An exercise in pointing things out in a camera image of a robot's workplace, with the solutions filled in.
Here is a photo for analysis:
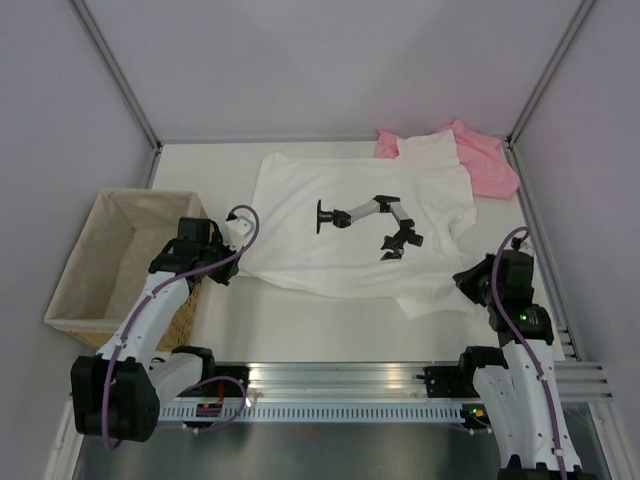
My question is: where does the white t shirt robot print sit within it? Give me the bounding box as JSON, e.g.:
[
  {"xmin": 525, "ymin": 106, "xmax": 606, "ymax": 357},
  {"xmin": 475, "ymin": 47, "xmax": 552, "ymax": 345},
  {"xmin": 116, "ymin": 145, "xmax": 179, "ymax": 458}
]
[{"xmin": 241, "ymin": 130, "xmax": 477, "ymax": 319}]

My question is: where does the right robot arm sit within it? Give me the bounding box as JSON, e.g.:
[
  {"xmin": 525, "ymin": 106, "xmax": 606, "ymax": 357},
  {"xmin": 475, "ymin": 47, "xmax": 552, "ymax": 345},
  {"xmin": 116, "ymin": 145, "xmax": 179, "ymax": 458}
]
[{"xmin": 453, "ymin": 250, "xmax": 589, "ymax": 479}]

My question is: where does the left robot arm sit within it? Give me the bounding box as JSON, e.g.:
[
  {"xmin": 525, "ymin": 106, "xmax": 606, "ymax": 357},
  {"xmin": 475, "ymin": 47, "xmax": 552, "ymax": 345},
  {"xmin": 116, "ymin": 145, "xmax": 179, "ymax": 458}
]
[{"xmin": 70, "ymin": 209, "xmax": 260, "ymax": 450}]

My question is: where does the wicker basket cloth lining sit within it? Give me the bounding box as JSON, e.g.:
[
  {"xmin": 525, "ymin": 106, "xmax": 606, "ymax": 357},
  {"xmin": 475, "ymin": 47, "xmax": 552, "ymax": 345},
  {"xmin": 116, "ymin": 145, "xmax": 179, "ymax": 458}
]
[{"xmin": 44, "ymin": 189, "xmax": 207, "ymax": 348}]

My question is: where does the pink t shirt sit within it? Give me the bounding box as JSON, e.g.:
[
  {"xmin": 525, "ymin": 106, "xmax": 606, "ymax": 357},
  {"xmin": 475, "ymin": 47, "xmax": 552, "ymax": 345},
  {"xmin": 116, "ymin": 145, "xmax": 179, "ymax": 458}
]
[{"xmin": 374, "ymin": 119, "xmax": 520, "ymax": 206}]

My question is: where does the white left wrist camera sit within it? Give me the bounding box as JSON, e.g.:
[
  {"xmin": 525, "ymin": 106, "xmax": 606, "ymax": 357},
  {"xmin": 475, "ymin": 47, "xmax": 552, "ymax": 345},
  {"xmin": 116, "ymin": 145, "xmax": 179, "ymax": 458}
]
[{"xmin": 224, "ymin": 213, "xmax": 255, "ymax": 251}]

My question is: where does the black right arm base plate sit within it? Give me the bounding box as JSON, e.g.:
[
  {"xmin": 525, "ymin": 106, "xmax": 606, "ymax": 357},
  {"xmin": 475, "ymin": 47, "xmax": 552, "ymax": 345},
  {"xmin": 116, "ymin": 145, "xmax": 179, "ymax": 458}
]
[{"xmin": 418, "ymin": 366, "xmax": 480, "ymax": 399}]

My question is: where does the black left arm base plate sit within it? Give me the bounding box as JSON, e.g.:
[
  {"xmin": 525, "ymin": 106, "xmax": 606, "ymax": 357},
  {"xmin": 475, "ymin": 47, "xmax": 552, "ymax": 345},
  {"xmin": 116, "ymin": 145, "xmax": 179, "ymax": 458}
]
[{"xmin": 179, "ymin": 364, "xmax": 250, "ymax": 400}]

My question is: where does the aluminium mounting rail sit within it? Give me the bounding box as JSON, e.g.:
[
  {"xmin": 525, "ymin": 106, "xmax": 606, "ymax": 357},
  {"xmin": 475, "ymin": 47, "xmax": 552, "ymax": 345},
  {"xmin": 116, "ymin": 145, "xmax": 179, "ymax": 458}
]
[{"xmin": 67, "ymin": 359, "xmax": 615, "ymax": 403}]

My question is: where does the slotted grey cable duct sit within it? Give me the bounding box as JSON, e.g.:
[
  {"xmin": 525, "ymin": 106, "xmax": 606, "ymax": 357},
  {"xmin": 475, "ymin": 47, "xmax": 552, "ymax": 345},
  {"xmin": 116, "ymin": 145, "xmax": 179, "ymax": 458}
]
[{"xmin": 159, "ymin": 401, "xmax": 463, "ymax": 424}]

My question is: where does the left aluminium frame post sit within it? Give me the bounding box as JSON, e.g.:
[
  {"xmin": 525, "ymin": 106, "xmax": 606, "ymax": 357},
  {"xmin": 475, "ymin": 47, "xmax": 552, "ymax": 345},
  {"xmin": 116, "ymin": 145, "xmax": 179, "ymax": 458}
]
[{"xmin": 69, "ymin": 0, "xmax": 162, "ymax": 154}]

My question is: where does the aluminium frame post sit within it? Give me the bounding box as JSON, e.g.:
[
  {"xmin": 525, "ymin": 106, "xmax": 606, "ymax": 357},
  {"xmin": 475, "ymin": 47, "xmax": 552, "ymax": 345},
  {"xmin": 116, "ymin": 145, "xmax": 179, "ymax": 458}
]
[
  {"xmin": 69, "ymin": 0, "xmax": 162, "ymax": 154},
  {"xmin": 505, "ymin": 0, "xmax": 599, "ymax": 148}
]

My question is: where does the right aluminium frame post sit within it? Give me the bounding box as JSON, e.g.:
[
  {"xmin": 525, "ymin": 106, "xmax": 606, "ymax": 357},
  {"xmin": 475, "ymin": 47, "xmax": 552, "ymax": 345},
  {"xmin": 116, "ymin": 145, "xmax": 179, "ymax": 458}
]
[{"xmin": 505, "ymin": 0, "xmax": 599, "ymax": 148}]

